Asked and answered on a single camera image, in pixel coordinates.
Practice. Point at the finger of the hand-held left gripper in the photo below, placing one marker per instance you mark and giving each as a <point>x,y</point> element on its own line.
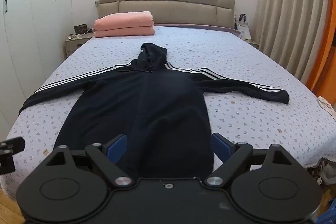
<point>15,144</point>
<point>6,164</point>

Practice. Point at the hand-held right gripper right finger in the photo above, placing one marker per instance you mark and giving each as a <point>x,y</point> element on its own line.
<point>220,148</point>

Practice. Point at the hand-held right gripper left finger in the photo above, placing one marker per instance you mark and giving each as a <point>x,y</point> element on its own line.
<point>117,148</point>

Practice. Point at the dark navy striped hoodie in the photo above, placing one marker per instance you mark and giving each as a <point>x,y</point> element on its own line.
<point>143,113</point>

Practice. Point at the floral quilted bed cover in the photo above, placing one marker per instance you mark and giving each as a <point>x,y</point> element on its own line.
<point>246,121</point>

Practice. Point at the beige nightstand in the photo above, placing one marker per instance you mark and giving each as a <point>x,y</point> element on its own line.
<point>74,46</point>
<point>252,43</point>

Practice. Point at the white crumpled cloth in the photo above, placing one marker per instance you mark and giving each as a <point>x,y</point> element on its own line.
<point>326,103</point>

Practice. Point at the white wardrobe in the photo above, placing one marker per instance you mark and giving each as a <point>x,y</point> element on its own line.
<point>29,29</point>

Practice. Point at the lower pink pillow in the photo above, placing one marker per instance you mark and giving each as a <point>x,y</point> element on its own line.
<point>123,32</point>

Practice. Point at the white tote bag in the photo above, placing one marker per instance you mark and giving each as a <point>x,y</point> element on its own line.
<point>242,27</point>

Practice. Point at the brown patterned bag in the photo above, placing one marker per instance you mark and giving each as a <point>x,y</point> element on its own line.
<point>80,29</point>

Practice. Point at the thick pink folded blanket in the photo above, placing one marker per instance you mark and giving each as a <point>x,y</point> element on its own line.
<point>123,19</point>

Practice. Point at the beige padded headboard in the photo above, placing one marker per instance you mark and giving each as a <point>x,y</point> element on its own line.
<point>168,3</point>

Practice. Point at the beige pleated curtain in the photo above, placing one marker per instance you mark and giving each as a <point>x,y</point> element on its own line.
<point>286,8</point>

